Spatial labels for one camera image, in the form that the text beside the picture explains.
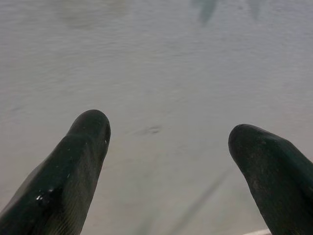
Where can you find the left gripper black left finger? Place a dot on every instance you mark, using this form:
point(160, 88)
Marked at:
point(63, 186)

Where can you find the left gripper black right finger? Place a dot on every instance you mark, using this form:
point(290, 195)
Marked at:
point(276, 181)

